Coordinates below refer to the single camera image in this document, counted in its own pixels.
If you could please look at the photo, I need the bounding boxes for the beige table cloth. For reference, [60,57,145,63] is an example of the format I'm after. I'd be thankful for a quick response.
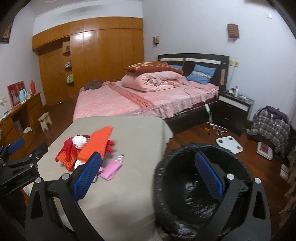
[25,116,173,240]

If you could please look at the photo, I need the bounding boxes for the dark wooden headboard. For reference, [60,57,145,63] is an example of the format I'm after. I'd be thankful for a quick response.
[158,53,230,92]

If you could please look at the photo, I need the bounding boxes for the folded pink quilt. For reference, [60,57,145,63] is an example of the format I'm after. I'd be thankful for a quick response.
[121,71,186,92]

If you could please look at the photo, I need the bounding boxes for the red knit glove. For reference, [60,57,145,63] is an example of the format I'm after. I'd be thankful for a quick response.
[58,137,115,156]

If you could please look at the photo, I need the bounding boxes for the red thermos bottle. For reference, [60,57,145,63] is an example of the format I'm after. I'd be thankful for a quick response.
[30,80,37,94]

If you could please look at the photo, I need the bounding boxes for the orange foam net sleeve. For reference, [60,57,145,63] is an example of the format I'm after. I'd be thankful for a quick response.
[78,126,115,162]

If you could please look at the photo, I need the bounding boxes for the grey slippers on bed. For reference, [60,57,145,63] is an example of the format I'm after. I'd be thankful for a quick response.
[83,79,102,90]

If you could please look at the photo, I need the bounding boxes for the pink small pouch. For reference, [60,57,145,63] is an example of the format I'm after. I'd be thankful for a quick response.
[99,155,125,181]

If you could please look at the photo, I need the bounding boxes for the white cable on floor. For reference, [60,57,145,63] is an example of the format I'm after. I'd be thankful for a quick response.
[208,120,229,136]

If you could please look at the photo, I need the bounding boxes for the white red floor box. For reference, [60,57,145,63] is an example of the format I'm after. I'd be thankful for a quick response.
[256,142,273,161]

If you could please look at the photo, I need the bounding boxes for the white bathroom scale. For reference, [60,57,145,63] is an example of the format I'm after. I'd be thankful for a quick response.
[216,136,243,154]

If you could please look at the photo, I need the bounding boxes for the wooden sideboard desk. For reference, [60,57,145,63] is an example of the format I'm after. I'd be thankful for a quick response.
[1,93,45,161]

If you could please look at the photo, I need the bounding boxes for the wooden wardrobe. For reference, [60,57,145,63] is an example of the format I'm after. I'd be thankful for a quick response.
[32,16,144,106]

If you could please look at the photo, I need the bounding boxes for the brown wall lamp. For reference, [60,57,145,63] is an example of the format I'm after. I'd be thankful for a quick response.
[227,24,240,39]

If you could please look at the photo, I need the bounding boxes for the wall power outlet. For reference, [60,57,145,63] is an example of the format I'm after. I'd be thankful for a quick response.
[229,60,240,67]

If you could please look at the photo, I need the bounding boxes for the black lined trash bin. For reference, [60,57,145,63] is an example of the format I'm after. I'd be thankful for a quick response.
[153,143,252,240]

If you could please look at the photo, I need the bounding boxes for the light blue electric kettle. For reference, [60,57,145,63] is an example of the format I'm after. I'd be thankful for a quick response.
[18,89,27,103]

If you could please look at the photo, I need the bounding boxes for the white blanket controller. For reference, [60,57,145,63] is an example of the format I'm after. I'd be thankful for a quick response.
[205,103,210,113]

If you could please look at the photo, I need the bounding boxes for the small wall switch lamp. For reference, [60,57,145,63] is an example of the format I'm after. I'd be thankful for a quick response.
[153,36,159,45]

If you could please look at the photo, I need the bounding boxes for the small white wooden stool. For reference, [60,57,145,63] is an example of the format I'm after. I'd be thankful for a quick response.
[38,112,53,132]

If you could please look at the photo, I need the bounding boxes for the white cloth in desk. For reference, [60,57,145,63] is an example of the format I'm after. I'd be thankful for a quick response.
[23,126,33,134]

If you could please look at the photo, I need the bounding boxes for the black white nightstand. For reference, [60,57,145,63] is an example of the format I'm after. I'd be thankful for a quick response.
[212,91,254,136]

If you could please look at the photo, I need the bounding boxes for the red picture box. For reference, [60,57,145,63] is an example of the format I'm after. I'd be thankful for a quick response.
[8,81,25,108]

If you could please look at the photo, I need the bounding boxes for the blue pillow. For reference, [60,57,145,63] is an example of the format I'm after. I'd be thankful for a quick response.
[170,65,183,70]
[187,64,216,84]

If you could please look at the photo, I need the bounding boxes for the bed with pink sheet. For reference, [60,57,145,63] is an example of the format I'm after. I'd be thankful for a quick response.
[73,80,219,135]

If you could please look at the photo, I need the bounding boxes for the red brown patterned pillow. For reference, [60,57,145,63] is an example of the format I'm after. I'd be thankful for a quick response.
[125,61,183,75]

